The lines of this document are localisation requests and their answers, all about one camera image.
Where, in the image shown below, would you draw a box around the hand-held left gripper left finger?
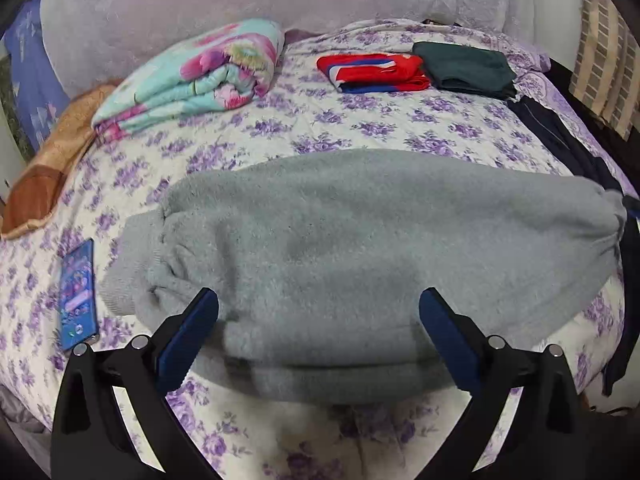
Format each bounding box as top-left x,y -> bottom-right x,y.
51,287 -> 220,480

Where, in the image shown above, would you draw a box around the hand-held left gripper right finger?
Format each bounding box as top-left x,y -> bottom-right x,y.
419,287 -> 591,480

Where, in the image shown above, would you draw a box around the grey fleece pants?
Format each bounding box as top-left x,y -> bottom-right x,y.
100,149 -> 629,407

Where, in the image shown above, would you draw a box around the smartphone with colourful screen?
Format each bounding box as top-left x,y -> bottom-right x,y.
57,238 -> 97,352

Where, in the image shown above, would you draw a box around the orange brown pillow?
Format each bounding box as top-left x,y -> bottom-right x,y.
1,84 -> 121,239

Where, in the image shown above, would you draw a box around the dark navy garment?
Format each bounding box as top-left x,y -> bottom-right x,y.
507,95 -> 640,397

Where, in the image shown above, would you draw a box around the purple floral bed sheet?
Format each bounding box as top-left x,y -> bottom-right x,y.
0,19 -> 632,480

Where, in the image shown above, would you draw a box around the folded floral turquoise blanket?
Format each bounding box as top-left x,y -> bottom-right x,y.
92,18 -> 285,143

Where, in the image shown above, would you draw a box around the folded dark green garment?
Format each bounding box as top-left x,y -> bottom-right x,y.
412,41 -> 518,100

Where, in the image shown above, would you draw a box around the folded red and blue garment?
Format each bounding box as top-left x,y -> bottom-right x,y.
316,53 -> 432,94

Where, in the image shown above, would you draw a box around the blue patterned cloth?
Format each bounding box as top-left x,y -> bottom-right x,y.
2,0 -> 71,151

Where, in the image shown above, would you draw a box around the beige striped cloth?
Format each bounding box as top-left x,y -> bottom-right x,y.
568,0 -> 640,141

